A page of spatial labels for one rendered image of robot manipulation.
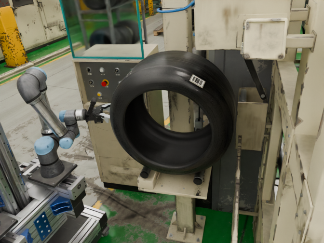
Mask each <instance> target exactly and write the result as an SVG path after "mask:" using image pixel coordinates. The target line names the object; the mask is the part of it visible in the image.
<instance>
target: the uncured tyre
mask: <svg viewBox="0 0 324 243"><path fill-rule="evenodd" d="M131 71H133V72H132V74H131V75H129V76H128V77H127V78H126V76H125V77H124V78H123V79H122V80H121V82H120V83H119V84H118V86H117V88H116V89H115V91H114V94H113V97H112V100H111V104H110V112H109V115H110V123H111V127H112V130H113V132H114V135H115V137H116V139H117V141H118V142H119V144H120V145H121V146H122V148H123V149H124V150H125V151H126V152H127V153H128V154H129V155H130V156H131V157H132V158H133V159H134V160H136V161H137V162H138V163H140V164H141V165H143V166H145V167H147V168H149V169H151V170H154V171H157V172H160V173H164V174H170V175H189V174H194V173H198V172H201V171H203V170H205V169H207V168H209V167H211V166H212V165H214V164H215V163H216V162H218V161H219V160H220V159H221V158H222V156H223V155H224V154H225V152H226V151H227V149H228V148H229V146H230V144H231V142H232V139H233V135H234V127H235V115H236V100H235V95H234V92H233V89H232V87H231V84H230V83H229V81H228V79H227V78H226V76H225V75H224V74H223V73H222V71H221V70H220V69H219V68H218V67H217V66H216V65H214V64H213V63H212V62H210V61H209V60H207V59H206V58H204V57H202V56H200V55H197V54H194V53H191V52H186V51H178V50H172V51H163V52H159V53H155V54H152V55H150V56H148V57H146V58H144V59H143V60H141V61H140V62H139V63H138V64H137V65H136V66H135V67H134V68H133V69H132V70H131ZM131 71H130V72H131ZM130 72H129V73H130ZM193 74H194V75H195V76H197V77H199V78H200V79H202V80H204V81H205V84H204V86H203V88H201V87H199V86H198V85H196V84H194V83H192V82H190V79H191V77H192V75H193ZM155 90H166V91H172V92H176V93H179V94H181V95H184V96H186V97H187V98H189V99H191V100H192V101H193V102H195V103H196V104H197V105H198V106H199V107H200V108H201V109H202V110H203V112H204V113H205V114H206V116H207V118H208V120H209V123H208V124H207V125H206V126H205V127H203V128H202V129H200V130H197V131H194V132H188V133H181V132H175V131H172V130H169V129H166V128H164V127H163V126H161V125H160V124H158V123H157V122H156V121H155V120H154V119H153V118H152V117H151V116H150V114H149V112H148V111H147V109H146V106H145V103H144V93H146V92H149V91H155Z"/></svg>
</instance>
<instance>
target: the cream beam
mask: <svg viewBox="0 0 324 243"><path fill-rule="evenodd" d="M291 7H292V0H195V8H194V24H195V49H196V50H236V51H240V50H241V42H243V32H244V29H243V26H244V24H245V22H246V20H247V19H250V18H287V19H288V27H289V20H290V14H291ZM288 27H287V34H288Z"/></svg>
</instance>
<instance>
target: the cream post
mask: <svg viewBox="0 0 324 243"><path fill-rule="evenodd" d="M161 2H162V11H164V10H174V9H180V8H184V7H186V6H187V5H189V4H190V3H191V0H161ZM162 22H163V36H164V49H165V51H172V50H178V51H186V52H191V53H192V15H191V6H190V7H189V8H187V9H185V10H183V11H179V12H173V13H162ZM167 92H168V105H169V119H170V130H172V131H181V132H194V111H193V101H192V100H191V99H189V98H187V97H186V96H184V95H181V94H179V93H176V92H172V91H167ZM175 207H176V223H177V231H179V232H184V228H186V233H192V234H193V233H194V229H195V222H196V212H195V198H191V197H183V196H176V195H175Z"/></svg>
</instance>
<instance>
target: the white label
mask: <svg viewBox="0 0 324 243"><path fill-rule="evenodd" d="M190 82H192V83H194V84H196V85H198V86H199V87H201V88H203V86H204V84H205V81H204V80H202V79H200V78H199V77H197V76H195V75H194V74H193V75H192V77H191V79H190Z"/></svg>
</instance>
